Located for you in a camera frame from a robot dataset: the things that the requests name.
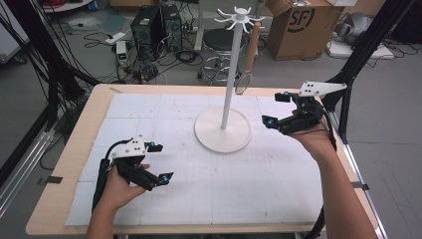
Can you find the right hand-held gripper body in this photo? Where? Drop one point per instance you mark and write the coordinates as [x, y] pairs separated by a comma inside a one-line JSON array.
[[307, 114]]

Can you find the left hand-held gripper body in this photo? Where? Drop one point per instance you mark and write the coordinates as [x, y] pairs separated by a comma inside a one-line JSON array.
[[132, 169]]

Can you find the white hook stand rack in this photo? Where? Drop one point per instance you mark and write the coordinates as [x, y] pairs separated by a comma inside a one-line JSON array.
[[229, 83]]

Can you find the person's left hand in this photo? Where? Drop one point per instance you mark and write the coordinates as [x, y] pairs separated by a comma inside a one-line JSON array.
[[117, 192]]

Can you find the person's right hand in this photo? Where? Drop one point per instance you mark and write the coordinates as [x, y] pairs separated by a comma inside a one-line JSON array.
[[313, 142]]

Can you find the white grid mat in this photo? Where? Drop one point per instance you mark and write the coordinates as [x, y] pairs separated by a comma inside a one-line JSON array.
[[215, 199]]

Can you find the brown cardboard box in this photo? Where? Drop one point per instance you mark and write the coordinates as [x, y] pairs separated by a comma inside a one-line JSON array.
[[298, 43]]

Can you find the black tape strip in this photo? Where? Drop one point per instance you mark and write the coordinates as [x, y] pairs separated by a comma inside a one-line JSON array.
[[364, 186], [53, 180]]

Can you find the flat white board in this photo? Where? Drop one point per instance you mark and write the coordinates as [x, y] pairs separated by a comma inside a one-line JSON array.
[[361, 52]]

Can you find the black round stool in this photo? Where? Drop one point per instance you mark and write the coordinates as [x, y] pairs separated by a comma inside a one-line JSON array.
[[217, 40]]

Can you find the grey white machine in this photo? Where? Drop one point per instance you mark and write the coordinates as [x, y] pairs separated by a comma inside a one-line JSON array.
[[355, 26]]

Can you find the small grey power supply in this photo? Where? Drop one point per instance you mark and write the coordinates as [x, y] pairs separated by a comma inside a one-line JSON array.
[[121, 49]]

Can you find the large black computer tower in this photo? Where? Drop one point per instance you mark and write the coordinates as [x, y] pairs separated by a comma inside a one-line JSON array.
[[146, 33]]

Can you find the white power strip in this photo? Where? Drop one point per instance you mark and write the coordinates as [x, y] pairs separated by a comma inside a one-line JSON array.
[[115, 38]]

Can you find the narrow black computer tower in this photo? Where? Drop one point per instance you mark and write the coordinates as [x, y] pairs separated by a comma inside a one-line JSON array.
[[172, 30]]

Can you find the round white table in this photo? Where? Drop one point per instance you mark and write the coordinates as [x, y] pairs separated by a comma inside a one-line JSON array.
[[66, 5]]

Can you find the aluminium rail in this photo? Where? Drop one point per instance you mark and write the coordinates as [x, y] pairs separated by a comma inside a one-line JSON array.
[[23, 169], [356, 159]]

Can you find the black metal frame stand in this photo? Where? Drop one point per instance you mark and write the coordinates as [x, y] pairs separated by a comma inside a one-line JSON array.
[[358, 56], [53, 66]]

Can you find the white metal stand frame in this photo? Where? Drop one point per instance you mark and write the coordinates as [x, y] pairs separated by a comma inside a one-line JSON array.
[[200, 33]]

